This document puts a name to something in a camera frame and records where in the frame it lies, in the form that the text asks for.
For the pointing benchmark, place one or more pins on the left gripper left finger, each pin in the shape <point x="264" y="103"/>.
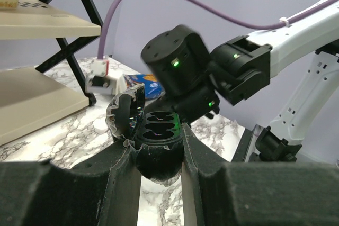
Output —
<point x="102" y="190"/>

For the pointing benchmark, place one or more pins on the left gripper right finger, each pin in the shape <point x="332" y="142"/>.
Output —
<point x="218" y="192"/>

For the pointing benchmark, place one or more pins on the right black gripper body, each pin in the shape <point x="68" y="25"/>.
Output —
<point x="193" y="105"/>

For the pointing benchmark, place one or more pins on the black earbud charging case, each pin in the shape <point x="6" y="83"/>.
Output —
<point x="155" y="138"/>

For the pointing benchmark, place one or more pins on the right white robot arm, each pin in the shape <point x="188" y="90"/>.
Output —
<point x="194" y="78"/>

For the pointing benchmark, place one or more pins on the blue Doritos chip bag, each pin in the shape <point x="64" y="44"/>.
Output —
<point x="153" y="88"/>

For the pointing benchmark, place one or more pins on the beige three-tier shelf rack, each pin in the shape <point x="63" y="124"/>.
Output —
<point x="30" y="100"/>

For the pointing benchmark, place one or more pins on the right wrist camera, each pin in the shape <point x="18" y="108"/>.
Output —
<point x="104" y="81"/>

